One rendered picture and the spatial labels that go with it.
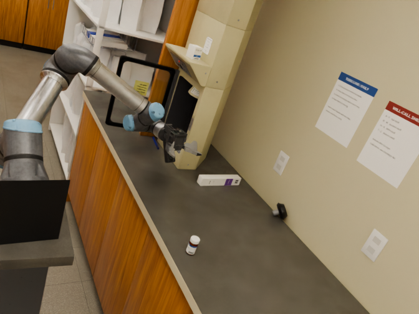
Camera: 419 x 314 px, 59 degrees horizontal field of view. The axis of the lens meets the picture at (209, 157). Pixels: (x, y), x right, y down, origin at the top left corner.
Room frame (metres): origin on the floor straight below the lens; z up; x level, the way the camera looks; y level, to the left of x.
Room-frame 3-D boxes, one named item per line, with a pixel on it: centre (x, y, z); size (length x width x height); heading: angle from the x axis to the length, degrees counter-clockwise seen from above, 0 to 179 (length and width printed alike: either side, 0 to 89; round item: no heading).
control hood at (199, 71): (1.87, 0.28, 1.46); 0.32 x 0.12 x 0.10; 37
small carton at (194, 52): (1.83, 0.24, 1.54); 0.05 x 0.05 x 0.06; 53
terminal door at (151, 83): (1.95, 0.47, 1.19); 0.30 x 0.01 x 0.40; 117
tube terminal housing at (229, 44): (1.98, 0.13, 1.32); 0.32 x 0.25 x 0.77; 37
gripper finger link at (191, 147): (1.55, 0.08, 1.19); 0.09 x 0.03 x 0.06; 84
